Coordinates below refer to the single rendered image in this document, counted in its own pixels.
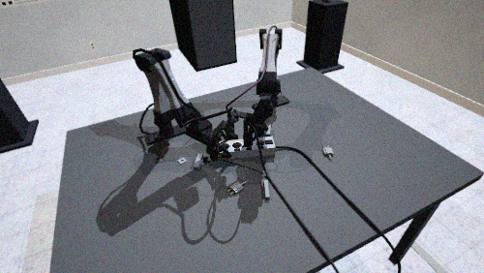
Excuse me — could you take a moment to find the white power strip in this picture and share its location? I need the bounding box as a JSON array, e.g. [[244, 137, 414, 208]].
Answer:
[[216, 136, 276, 161]]

